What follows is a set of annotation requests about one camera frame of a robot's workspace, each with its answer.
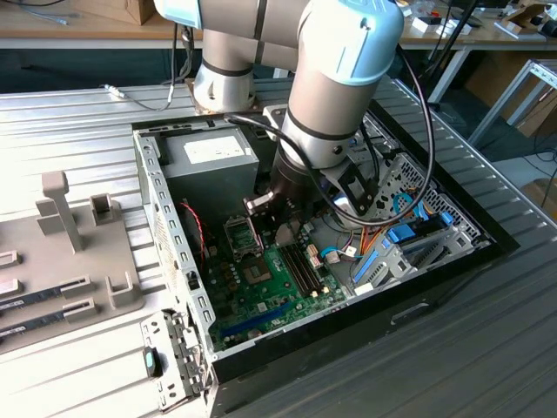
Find blue disk carrier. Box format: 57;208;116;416
386;224;418;245

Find red black twisted wire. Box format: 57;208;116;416
180;199;208;262

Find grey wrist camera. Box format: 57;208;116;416
242;193;274;215

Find wooden desk white legs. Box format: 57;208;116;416
398;0;557;104

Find orange wire bundle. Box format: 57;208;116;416
347;224;395;262

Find grey parts rack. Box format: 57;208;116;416
0;170;147;354

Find black case fan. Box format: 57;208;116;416
178;199;209;262

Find white power supply label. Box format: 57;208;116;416
182;135;247;165

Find blue flat data wire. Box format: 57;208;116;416
393;191;436;224

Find blue plastic rail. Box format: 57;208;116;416
352;252;380;285

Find aluminium profile frame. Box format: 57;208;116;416
467;58;557;149

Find perforated metal disk bay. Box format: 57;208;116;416
352;152;493;297

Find metal slot bracket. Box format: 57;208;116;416
139;307;217;414

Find black RAM slot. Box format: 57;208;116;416
278;246;315;301
289;243;325;295

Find white boxes on desk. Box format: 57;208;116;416
411;15;473;37

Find CPU socket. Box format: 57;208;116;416
223;214;265;264

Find grey power supply unit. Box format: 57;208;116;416
159;128;279;219

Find cardboard box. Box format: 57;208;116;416
125;0;157;25

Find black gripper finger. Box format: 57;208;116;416
250;210;280;248
296;217;313;258

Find flat brown cardboard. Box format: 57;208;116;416
515;84;557;138

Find green motherboard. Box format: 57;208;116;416
204;212;356;354

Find black latch blue inlay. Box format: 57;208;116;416
143;347;163;378

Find dark RAM stick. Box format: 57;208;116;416
0;287;66;313
0;311;69;341

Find metal drive cage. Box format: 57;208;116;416
347;125;399;184

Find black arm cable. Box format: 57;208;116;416
224;38;436;230

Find grey cable with plug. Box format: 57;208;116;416
99;25;192;112

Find folded cardboard piece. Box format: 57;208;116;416
500;0;557;40

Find blue expansion slot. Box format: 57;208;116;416
221;300;293;337

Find brown floor box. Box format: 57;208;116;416
520;177;557;210

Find black PC case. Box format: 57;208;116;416
130;93;522;418

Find black slanted pole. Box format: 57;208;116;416
424;0;480;104

